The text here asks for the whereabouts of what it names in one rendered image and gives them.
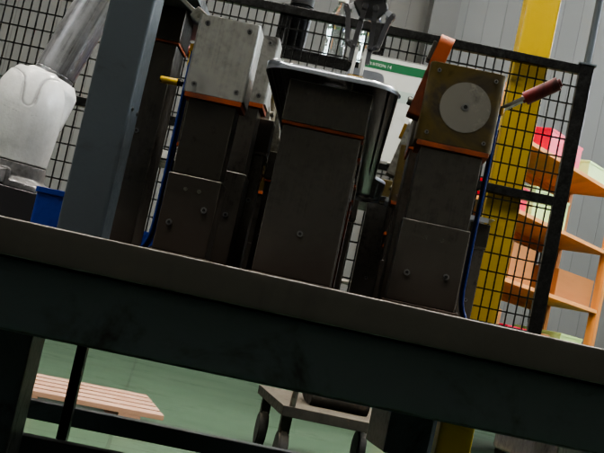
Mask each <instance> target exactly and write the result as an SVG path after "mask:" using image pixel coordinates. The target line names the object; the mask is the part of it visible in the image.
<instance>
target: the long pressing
mask: <svg viewBox="0 0 604 453"><path fill-rule="evenodd" d="M266 72H267V76H268V78H269V82H270V86H271V92H272V96H273V100H274V102H275V106H276V110H277V113H278V117H279V121H280V126H281V130H282V124H281V121H282V118H281V117H282V113H283V109H284V105H285V101H286V97H287V92H288V88H289V80H290V79H291V78H293V79H297V80H302V81H307V82H311V83H316V84H323V85H328V86H332V87H337V88H341V89H345V90H350V91H354V92H359V93H366V94H371V95H373V102H372V106H371V111H370V115H369V126H368V131H367V136H366V140H365V147H364V152H363V157H362V162H361V166H360V177H359V181H358V185H357V186H358V187H357V191H356V196H355V200H360V201H365V202H370V203H379V200H380V197H381V195H382V192H383V190H384V188H385V185H386V183H385V181H384V180H382V179H380V178H379V177H377V176H376V174H377V170H378V165H379V162H380V159H381V156H382V153H383V149H384V146H385V143H386V137H387V134H388V131H389V128H390V125H391V121H392V119H393V115H394V112H395V107H396V103H397V100H398V96H399V92H398V91H397V90H396V89H395V88H394V87H392V86H390V85H388V84H384V83H381V82H379V81H375V80H371V79H367V78H362V77H357V76H353V75H345V74H341V73H336V72H332V71H327V70H323V69H319V68H314V67H306V66H301V65H298V64H292V63H288V62H286V61H284V60H282V59H280V58H272V59H270V60H269V61H268V65H267V68H266Z"/></svg>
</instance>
